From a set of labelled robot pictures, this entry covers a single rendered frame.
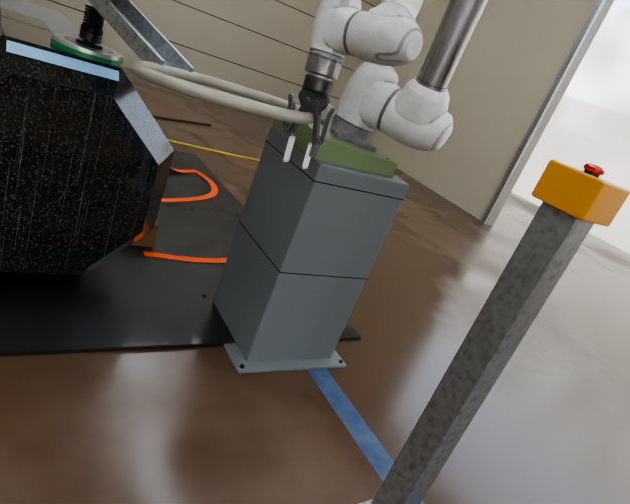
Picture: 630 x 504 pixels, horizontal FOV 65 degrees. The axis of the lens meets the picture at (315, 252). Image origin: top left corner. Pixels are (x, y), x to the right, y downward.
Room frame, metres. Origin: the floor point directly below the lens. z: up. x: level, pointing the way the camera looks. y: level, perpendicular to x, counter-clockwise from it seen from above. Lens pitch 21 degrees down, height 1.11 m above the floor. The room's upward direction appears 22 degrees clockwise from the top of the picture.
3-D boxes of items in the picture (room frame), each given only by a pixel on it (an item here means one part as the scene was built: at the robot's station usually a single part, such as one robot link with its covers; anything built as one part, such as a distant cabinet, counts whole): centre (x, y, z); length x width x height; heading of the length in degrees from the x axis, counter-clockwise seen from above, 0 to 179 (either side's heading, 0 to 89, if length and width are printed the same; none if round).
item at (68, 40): (1.65, 0.95, 0.85); 0.21 x 0.21 x 0.01
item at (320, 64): (1.33, 0.16, 1.07); 0.09 x 0.09 x 0.06
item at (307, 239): (1.81, 0.05, 0.40); 0.50 x 0.50 x 0.80; 38
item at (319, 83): (1.33, 0.15, 1.00); 0.08 x 0.07 x 0.09; 79
